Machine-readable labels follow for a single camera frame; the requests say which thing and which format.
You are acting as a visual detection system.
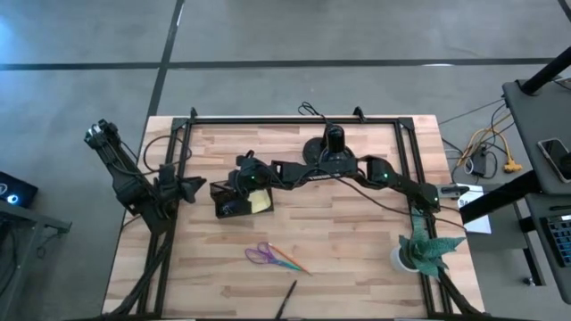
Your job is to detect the black mesh desk organizer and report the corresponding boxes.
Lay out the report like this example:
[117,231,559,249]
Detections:
[209,177,276,219]

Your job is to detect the snake plant in white pot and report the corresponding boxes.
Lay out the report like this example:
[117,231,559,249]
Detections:
[390,207,468,280]

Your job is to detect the grey desk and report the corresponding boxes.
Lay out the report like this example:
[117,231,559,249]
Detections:
[501,78,571,304]

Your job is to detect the black desk beam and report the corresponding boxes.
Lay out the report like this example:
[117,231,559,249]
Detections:
[459,169,543,224]

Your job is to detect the black lamp power cable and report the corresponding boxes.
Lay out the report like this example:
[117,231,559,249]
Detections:
[297,101,331,128]

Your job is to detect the black pole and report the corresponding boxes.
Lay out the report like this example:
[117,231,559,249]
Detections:
[519,46,571,95]

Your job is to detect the black device with glowing ring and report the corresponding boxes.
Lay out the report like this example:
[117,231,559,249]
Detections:
[0,171,39,209]

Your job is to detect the yellow cable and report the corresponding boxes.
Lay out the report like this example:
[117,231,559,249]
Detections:
[457,127,524,175]

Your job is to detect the white paper sheet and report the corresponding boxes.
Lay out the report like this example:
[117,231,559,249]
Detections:
[454,183,492,235]

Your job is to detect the black smartphone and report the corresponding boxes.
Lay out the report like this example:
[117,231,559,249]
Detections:
[537,137,571,184]

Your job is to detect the grey cart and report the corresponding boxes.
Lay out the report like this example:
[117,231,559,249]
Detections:
[0,200,72,321]

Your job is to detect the yellow sticky notes pad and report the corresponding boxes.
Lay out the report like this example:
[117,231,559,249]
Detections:
[247,189,273,214]

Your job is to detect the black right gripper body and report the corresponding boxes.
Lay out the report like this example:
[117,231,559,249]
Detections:
[228,153,274,198]

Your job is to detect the black keyboard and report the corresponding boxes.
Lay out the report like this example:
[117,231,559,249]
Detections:
[539,213,571,268]

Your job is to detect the yellow wooden pencil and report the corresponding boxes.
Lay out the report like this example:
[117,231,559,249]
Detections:
[267,243,312,276]

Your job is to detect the purple handled scissors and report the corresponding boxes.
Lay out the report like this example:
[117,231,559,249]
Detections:
[244,242,304,272]

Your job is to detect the black pen with white print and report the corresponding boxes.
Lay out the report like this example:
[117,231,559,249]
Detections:
[274,279,298,320]

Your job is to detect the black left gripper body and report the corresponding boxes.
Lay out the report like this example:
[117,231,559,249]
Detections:
[155,163,184,209]

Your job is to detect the black power adapter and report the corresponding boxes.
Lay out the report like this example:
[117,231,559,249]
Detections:
[463,146,490,177]

